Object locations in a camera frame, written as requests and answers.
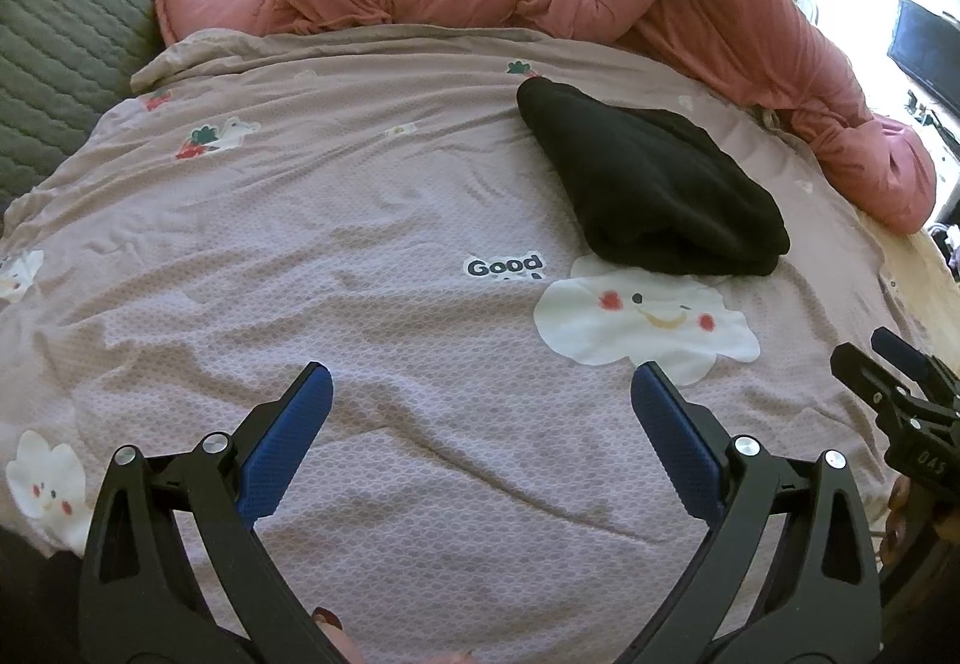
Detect person's left hand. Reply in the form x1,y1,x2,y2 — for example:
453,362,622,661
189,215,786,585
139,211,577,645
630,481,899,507
311,607,477,664

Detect person's right hand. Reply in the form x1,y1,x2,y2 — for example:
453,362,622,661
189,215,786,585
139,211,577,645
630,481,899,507
878,476,960,566

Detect beige strawberry print bedsheet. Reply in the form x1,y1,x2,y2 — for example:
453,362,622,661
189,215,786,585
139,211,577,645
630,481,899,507
2,26,913,662

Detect black printed sweater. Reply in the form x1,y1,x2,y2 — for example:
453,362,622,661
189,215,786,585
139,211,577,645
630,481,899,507
516,76,791,276

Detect dark monitor screen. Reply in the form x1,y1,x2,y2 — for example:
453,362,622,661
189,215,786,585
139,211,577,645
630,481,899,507
887,0,960,116

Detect pink quilted comforter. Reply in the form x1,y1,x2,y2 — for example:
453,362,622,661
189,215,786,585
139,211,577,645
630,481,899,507
153,0,935,235

